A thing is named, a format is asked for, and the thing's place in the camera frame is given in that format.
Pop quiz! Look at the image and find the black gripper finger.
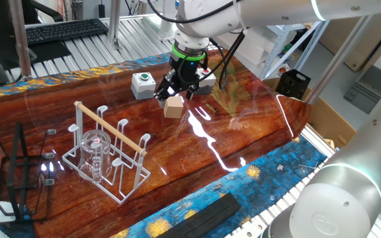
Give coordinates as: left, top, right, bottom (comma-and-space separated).
153, 74, 178, 108
185, 82, 201, 101

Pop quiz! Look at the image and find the red button switch box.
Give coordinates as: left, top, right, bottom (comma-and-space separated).
195, 67, 217, 96

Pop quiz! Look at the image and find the white wire rack wooden handle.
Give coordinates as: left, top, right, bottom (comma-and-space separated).
61, 100, 151, 205

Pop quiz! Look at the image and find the black plastic crate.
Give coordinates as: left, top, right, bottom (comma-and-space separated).
275, 68, 312, 100

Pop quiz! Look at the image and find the green button switch box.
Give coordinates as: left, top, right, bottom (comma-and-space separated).
130, 71, 157, 100

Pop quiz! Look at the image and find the brown cardboard box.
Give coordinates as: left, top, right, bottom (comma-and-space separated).
263, 77, 357, 149

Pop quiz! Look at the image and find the black keyboard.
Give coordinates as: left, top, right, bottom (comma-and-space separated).
24, 18, 109, 46

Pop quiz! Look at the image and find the aluminium frame post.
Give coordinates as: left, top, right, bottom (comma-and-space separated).
8, 0, 32, 80
107, 0, 122, 49

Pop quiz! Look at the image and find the glossy wood grain mat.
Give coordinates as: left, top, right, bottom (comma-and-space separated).
0, 49, 313, 238

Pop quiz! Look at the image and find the brown wooden board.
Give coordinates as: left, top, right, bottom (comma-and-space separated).
319, 13, 381, 72

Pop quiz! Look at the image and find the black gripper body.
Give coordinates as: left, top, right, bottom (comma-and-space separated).
165, 52, 208, 93

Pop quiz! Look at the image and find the white foam box stack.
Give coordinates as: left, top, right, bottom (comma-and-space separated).
215, 26, 271, 65

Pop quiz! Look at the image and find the white metal shelf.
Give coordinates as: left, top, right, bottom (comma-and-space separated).
256, 21, 330, 80

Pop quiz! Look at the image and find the black office chair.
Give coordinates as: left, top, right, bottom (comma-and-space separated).
21, 0, 64, 24

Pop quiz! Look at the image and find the black wire cup rack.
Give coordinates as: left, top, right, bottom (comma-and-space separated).
0, 122, 58, 225

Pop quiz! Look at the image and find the grey plastic crate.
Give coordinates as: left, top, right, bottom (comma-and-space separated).
344, 65, 381, 115

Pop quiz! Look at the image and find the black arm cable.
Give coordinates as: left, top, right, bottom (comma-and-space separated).
146, 0, 246, 92

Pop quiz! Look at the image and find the aluminium frame strut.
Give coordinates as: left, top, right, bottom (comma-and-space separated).
304, 13, 376, 105

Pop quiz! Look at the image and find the black foam block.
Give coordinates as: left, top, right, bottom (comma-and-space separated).
155, 192, 242, 238

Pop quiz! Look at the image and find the clear glass cup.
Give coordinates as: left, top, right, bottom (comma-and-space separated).
77, 129, 114, 184

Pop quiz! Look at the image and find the black desk pad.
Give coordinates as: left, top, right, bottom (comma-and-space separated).
28, 41, 72, 63

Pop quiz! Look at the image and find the light wooden cube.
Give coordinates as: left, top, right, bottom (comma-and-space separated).
163, 95, 185, 119

